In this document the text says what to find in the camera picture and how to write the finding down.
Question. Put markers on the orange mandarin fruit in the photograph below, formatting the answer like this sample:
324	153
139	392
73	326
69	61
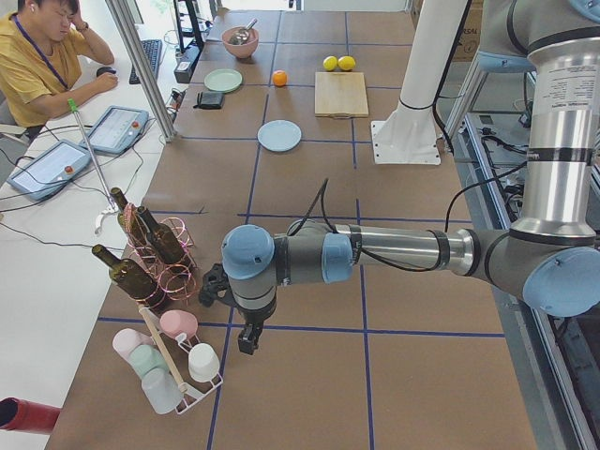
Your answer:
279	78

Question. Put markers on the upper yellow lemon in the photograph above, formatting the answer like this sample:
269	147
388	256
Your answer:
330	63

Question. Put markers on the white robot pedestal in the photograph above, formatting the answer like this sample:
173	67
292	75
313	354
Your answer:
408	136

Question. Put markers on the lower yellow lemon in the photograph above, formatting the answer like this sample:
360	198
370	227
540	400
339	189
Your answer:
346	63

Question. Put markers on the near teach pendant tablet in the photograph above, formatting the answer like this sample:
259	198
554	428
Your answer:
48	173

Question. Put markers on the light green plate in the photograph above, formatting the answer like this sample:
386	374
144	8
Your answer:
224	80

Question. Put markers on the grey blue plastic cup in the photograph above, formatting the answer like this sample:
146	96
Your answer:
161	390

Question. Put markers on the red tube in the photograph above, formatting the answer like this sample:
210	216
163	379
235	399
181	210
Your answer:
28	416

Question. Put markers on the pink bowl with ice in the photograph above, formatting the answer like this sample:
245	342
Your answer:
243	50

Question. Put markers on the pale pink plastic cup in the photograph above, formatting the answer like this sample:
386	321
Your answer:
127	340

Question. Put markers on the green plastic cup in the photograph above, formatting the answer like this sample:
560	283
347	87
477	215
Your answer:
144	358

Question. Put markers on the aluminium frame post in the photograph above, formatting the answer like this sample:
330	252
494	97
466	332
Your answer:
125	25

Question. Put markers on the light blue plate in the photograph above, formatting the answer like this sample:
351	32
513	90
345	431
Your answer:
279	135

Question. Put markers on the bamboo cutting board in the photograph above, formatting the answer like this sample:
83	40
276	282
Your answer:
340	95

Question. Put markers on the black computer mouse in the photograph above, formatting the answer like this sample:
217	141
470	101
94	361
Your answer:
105	70

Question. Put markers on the white plastic cup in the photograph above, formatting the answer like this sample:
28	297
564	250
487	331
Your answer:
203	363

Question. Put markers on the copper wire bottle rack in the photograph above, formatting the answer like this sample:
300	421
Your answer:
177	280

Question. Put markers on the far teach pendant tablet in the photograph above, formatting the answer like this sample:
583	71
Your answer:
117	129

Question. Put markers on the steel ice scoop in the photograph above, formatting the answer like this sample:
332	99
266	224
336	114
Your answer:
241	34

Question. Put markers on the seated person yellow shirt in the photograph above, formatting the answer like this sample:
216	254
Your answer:
41	43

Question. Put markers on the dark green wine bottle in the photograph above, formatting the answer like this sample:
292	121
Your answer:
130	277

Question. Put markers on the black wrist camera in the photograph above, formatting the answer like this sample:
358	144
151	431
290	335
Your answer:
215	287

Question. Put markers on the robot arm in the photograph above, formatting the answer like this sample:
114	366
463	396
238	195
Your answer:
546	258

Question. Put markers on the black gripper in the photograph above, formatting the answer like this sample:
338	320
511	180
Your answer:
253	319

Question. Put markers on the yellow lemon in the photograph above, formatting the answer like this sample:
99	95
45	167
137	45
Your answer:
346	63
330	63

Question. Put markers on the teach pendant tablet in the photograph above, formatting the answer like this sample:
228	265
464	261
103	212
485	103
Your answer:
48	173
117	129

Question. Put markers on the folded grey cloth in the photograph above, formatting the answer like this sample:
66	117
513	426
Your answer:
209	100

